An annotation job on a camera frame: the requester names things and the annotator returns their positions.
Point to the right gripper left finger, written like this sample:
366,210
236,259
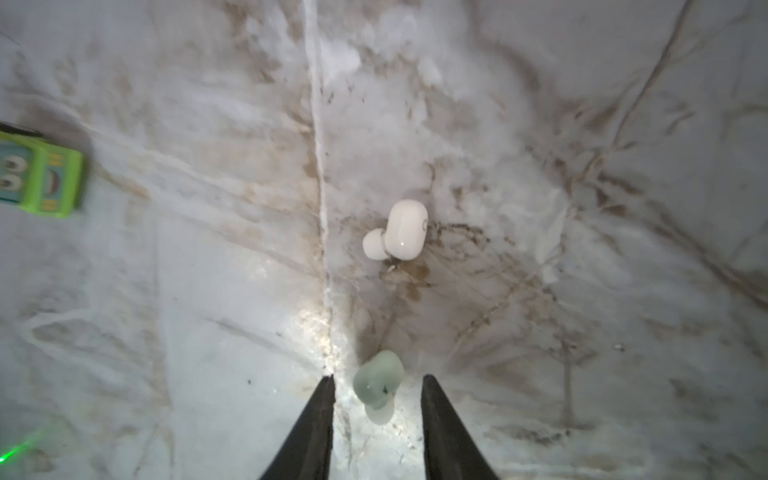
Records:
306,451

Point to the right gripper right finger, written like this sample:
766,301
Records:
449,451

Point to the mint green earbud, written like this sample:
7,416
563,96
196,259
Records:
376,383

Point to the green toy car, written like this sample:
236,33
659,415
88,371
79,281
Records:
37,176

